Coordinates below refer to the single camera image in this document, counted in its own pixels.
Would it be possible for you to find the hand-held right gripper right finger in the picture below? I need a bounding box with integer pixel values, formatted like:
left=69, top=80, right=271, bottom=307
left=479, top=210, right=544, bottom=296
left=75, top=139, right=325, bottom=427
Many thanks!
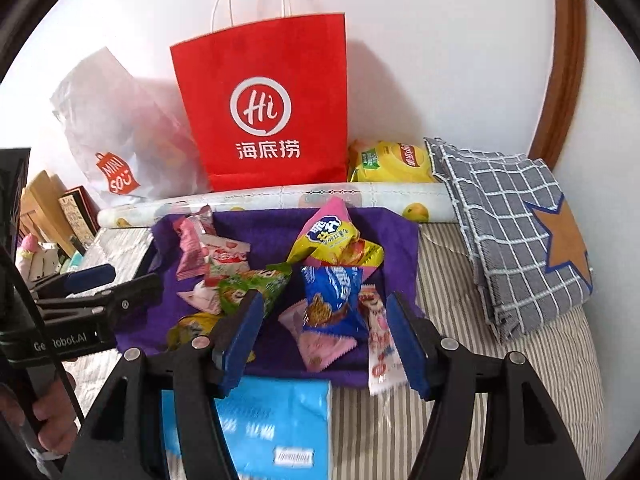
left=385, top=291, right=586, bottom=480

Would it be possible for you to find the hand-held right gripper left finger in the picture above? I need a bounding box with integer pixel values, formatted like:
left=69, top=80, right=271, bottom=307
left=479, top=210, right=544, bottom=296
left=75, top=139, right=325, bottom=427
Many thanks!
left=65, top=290, right=266, bottom=480

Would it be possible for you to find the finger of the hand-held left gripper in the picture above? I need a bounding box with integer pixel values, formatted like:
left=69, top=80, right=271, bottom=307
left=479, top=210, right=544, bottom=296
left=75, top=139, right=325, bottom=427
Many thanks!
left=30, top=273, right=165, bottom=322
left=30, top=263, right=117, bottom=297

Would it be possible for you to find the white pink snack packet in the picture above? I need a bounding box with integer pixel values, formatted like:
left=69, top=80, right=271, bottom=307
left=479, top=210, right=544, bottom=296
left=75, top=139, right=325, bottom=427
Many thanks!
left=180, top=280, right=223, bottom=316
left=362, top=284, right=408, bottom=397
left=202, top=234, right=251, bottom=281

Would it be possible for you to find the green triangular snack packet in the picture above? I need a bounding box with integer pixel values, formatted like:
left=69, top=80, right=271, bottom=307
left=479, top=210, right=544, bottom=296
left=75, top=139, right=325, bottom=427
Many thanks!
left=217, top=262, right=293, bottom=318

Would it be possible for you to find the pink triangular snack packet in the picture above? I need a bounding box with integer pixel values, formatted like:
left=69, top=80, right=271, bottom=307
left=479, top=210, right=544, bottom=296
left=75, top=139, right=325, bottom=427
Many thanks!
left=277, top=297, right=358, bottom=373

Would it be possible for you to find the blue snack packet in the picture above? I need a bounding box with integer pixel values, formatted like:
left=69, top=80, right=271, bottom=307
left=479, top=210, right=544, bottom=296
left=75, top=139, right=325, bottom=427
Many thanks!
left=300, top=265, right=370, bottom=346

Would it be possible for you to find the pink and yellow snack packet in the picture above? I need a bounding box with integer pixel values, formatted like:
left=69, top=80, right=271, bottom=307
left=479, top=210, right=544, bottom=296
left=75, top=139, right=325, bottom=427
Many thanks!
left=286, top=196, right=362, bottom=267

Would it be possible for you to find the person's left hand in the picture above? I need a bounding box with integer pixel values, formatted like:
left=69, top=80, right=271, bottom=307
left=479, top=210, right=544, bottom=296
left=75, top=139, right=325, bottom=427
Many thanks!
left=0, top=372, right=82, bottom=461

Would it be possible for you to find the purple towel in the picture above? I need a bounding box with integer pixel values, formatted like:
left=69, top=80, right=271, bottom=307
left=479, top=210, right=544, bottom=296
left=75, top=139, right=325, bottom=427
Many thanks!
left=115, top=208, right=421, bottom=389

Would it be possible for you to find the patterned notebook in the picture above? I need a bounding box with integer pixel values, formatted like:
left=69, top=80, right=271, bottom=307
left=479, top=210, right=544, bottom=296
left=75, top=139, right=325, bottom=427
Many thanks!
left=57, top=186, right=99, bottom=254

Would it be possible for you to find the wooden headboard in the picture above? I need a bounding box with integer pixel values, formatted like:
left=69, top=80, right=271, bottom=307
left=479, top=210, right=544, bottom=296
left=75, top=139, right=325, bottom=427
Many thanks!
left=20, top=170, right=67, bottom=256

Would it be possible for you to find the blue tissue pack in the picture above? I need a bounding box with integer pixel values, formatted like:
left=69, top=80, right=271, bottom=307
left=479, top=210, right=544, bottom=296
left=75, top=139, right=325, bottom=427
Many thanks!
left=161, top=377, right=333, bottom=480

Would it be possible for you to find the striped mattress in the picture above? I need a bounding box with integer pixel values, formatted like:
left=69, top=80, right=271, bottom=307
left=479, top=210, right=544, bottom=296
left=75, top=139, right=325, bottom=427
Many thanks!
left=65, top=220, right=601, bottom=480

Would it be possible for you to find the grey checked cloth with star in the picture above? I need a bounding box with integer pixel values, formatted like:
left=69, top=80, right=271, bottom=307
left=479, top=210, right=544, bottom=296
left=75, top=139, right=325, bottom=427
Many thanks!
left=424, top=136, right=595, bottom=345

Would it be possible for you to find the white plastic bag red logo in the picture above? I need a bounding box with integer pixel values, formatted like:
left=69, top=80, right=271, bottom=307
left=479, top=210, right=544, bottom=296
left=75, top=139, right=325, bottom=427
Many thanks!
left=50, top=47, right=211, bottom=209

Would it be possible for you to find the fruit print paper roll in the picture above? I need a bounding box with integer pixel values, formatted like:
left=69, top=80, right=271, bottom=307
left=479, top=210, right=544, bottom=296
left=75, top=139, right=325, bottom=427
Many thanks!
left=97, top=182, right=458, bottom=231

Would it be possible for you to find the yellow chip bag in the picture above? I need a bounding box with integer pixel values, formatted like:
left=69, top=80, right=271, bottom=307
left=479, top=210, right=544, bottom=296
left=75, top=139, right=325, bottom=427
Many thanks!
left=347, top=140, right=438, bottom=183

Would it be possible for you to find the red paper bag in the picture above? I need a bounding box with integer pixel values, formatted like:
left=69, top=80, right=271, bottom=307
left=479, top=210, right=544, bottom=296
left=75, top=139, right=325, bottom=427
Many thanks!
left=170, top=0, right=348, bottom=193

